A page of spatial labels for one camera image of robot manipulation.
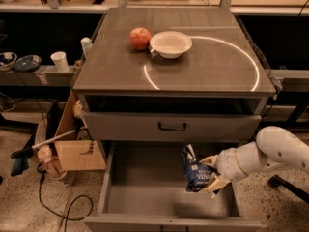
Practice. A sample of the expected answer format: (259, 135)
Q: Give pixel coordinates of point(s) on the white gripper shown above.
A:
(226, 164)

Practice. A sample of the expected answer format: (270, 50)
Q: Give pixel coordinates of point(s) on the blue chip bag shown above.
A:
(197, 175)

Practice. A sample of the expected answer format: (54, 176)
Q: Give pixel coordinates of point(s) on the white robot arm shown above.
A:
(273, 149)

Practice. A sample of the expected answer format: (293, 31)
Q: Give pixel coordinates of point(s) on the grey open middle drawer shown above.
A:
(144, 191)

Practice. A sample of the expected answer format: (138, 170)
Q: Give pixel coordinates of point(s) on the grey top drawer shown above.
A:
(119, 126)

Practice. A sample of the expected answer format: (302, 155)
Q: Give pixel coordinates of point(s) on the grey drawer cabinet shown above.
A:
(219, 75)

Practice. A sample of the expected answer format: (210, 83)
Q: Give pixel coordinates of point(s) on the black chair leg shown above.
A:
(276, 181)

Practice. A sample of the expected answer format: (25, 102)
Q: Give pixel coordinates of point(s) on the white bowl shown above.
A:
(169, 44)

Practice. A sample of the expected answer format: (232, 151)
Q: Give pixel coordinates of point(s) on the cardboard box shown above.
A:
(77, 151)

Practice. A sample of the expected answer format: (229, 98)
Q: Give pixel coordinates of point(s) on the red apple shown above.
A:
(139, 38)

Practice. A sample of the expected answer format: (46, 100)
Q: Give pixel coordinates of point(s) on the pink spray bottle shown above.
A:
(51, 163)

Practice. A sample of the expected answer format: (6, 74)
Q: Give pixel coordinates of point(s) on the white plastic bottle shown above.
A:
(86, 44)

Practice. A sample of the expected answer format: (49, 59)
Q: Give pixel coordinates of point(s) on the white paper cup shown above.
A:
(59, 58)

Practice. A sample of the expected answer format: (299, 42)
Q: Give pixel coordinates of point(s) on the dark blue bowl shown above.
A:
(28, 63)

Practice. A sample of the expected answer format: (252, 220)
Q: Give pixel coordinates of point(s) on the patterned bowl at left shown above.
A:
(7, 60)

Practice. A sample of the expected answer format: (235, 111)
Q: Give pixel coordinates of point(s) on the grey-handled tool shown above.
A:
(26, 150)

